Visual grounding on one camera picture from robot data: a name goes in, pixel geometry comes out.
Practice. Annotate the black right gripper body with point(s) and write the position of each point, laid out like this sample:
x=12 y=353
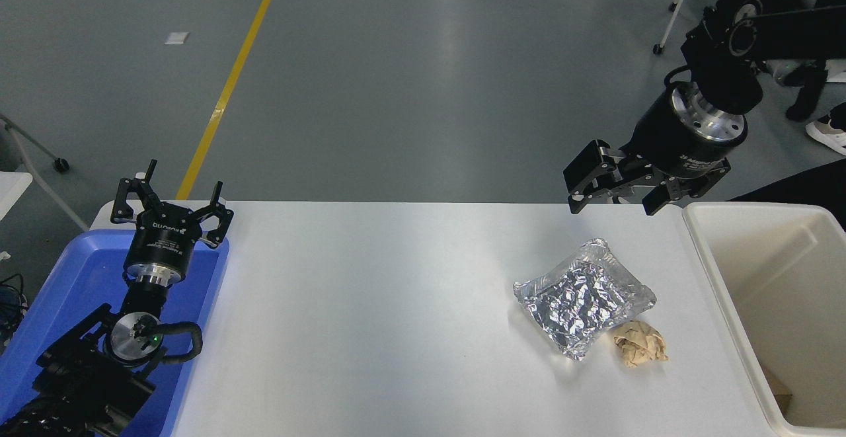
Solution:
x=661 y=136

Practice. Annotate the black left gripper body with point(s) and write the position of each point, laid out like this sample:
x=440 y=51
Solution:
x=162 y=238

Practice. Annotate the silver foil plate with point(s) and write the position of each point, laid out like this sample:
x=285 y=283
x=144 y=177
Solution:
x=581 y=298

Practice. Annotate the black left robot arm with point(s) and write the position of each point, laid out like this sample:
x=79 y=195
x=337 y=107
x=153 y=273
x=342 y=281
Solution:
x=86 y=384

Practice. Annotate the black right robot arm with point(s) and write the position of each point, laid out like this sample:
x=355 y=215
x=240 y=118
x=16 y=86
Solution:
x=780 y=27

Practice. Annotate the blue plastic tray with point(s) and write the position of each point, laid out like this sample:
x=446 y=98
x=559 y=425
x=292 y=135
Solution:
x=79 y=272

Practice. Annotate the white wheeled chair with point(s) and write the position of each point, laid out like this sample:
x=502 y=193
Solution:
x=681 y=0

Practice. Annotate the small white side table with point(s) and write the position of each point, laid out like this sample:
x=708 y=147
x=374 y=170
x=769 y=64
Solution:
x=12 y=189

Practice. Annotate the crumpled tan paper ball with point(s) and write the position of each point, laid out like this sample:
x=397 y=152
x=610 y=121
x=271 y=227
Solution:
x=640 y=344

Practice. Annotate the large pale plastic bin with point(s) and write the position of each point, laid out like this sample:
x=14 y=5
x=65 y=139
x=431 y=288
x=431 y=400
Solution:
x=793 y=278

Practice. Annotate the white floor marker patch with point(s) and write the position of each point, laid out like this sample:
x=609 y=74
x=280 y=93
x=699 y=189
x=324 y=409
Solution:
x=176 y=38

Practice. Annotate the person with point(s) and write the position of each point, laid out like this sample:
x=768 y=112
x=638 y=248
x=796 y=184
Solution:
x=826 y=134

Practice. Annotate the brown cardboard piece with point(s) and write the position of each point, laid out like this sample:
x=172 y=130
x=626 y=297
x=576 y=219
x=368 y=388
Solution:
x=778 y=394

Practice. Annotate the grey wheeled rack frame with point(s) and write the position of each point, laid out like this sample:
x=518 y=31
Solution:
x=39 y=153

